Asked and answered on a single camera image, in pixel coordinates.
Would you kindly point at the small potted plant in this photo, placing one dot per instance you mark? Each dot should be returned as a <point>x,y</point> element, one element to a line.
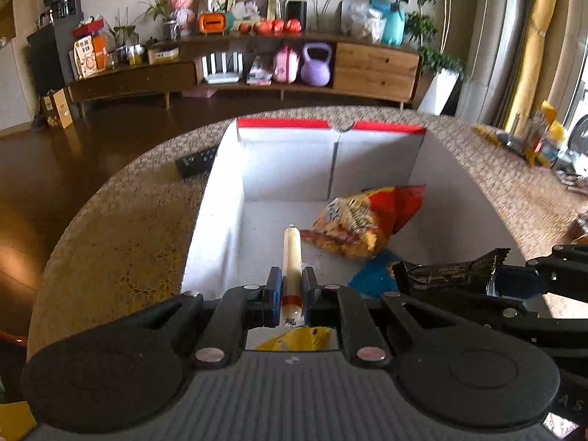
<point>171,30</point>

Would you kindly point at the cream sausage stick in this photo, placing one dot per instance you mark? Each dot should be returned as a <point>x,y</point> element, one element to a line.
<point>292,257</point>

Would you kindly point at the tall green plant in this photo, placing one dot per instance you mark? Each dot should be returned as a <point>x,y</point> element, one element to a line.
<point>425,23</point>

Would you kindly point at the clear plastic bag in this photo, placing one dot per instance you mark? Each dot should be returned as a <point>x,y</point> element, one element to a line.
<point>363,23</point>

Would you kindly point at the white planter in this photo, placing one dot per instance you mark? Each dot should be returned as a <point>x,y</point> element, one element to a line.
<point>438,94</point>

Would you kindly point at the yellow-lidded supplement bottle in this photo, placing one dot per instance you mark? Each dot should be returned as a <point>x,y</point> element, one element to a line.
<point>551,142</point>

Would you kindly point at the red apple ornament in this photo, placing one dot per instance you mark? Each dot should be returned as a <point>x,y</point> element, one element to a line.
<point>294,25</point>
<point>263,27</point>
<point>278,25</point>
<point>246,28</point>

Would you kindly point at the leafy potted plant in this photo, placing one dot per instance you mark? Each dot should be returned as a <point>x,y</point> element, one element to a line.
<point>121,36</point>

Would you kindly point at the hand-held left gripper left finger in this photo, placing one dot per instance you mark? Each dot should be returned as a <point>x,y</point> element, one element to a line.
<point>274,285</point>

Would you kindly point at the white router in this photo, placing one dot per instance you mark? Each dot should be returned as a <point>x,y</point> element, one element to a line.
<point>223,71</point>

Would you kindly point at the yellow jar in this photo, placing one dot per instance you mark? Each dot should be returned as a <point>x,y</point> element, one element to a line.
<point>136,56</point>

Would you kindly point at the yellow curtain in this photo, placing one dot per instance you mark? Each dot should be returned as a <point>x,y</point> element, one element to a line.
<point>537,46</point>

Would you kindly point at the white washing machine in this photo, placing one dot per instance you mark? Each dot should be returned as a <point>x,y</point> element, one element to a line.
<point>579,128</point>

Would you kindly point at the wooden tv cabinet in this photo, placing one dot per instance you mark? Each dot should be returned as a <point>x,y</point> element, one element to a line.
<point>376,69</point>

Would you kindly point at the short black remote control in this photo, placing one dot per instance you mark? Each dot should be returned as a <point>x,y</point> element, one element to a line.
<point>197,161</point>

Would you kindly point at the blue bottle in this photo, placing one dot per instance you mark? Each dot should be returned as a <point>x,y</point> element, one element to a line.
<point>393,25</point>

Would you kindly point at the stack of booklets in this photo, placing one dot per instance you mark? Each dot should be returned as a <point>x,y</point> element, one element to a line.
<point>259,74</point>

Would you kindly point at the orange and red chip bag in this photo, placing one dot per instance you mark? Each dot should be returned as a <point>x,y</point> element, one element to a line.
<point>353,225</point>

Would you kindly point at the brown paper bag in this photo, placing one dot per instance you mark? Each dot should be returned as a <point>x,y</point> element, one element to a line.
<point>57,109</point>

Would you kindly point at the black and brown snack packet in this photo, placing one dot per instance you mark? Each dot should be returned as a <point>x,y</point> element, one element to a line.
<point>441,271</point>

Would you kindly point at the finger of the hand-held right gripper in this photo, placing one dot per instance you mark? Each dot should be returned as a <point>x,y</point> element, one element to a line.
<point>528,324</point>
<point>521,282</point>

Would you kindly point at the purple kettlebell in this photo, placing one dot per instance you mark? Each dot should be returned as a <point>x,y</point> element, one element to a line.
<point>316,69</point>

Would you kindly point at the small yellow wrapper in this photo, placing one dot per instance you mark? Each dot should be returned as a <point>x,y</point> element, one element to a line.
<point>487,132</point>

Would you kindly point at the yellow and blue snack bag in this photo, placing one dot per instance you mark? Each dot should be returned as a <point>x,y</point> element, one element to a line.
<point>374,275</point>

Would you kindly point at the orange radio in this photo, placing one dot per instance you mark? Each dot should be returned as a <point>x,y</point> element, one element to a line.
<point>211,23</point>

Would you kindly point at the black side cabinet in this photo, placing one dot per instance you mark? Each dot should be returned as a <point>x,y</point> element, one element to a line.
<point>53,64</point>

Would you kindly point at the red and white cardboard box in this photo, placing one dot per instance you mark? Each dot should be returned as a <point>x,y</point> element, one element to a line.
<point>285,170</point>

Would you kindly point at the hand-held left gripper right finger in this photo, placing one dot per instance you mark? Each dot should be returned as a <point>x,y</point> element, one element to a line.
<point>310,289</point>

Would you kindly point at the framed photo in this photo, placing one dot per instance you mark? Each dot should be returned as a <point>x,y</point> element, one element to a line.
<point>251,9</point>

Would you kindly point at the black coffee machine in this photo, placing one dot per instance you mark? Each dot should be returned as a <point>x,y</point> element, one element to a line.
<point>59,4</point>

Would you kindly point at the black speaker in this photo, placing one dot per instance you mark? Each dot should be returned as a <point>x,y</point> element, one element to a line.
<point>296,11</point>

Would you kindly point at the small cardboard box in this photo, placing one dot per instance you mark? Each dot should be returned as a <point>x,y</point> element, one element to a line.
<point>164,55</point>

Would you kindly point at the grey standing air conditioner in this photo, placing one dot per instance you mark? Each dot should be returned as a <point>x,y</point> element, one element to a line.
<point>496,41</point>

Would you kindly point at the pink doll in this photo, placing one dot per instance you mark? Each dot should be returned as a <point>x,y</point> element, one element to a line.
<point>181,7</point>

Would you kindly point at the orange and white box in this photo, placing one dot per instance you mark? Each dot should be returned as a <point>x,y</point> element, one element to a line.
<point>89,57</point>

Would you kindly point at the pink bag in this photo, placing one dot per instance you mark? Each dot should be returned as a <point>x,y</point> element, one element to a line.
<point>285,66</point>

